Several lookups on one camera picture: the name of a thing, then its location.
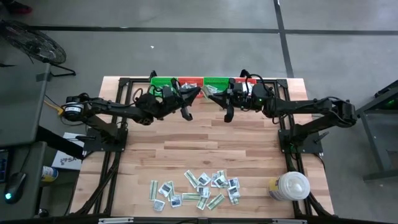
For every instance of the white and yellow can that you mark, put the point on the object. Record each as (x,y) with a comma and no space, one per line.
(49,173)

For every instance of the white printed cardboard box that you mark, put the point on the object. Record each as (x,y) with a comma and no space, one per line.
(66,162)

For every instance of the grey desk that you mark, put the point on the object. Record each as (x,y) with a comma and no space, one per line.
(18,102)

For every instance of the green plastic basket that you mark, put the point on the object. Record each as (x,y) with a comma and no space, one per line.
(158,81)
(220,82)

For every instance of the black keyboard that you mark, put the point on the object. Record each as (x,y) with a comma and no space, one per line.
(3,166)

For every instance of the yellow wipes canister white lid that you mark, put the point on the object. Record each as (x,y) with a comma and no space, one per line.
(289,186)

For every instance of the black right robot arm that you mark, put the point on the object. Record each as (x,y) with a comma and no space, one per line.
(311,107)

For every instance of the black floor fan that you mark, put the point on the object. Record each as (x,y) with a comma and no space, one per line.
(37,46)

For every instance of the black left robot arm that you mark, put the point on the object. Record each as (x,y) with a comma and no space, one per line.
(109,107)

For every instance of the white packet dark print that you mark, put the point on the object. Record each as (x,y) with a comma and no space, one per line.
(221,181)
(158,205)
(203,191)
(234,183)
(204,179)
(176,200)
(165,188)
(234,193)

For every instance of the black table clamp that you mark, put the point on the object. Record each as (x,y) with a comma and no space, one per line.
(244,73)
(152,74)

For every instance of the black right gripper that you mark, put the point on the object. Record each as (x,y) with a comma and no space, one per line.
(248,96)

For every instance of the black caster wheel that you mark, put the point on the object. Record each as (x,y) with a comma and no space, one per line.
(43,213)

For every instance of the sachets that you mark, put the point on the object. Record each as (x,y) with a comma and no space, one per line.
(188,85)

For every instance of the black metal stand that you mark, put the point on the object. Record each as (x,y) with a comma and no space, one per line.
(382,130)

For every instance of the green striped adhesive bandage packet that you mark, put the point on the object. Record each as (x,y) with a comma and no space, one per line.
(191,196)
(171,190)
(153,190)
(215,201)
(207,91)
(235,201)
(202,203)
(221,173)
(191,178)

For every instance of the pile of bandage packets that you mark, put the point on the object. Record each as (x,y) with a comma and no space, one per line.
(214,180)

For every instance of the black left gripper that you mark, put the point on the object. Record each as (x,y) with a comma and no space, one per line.
(169,101)

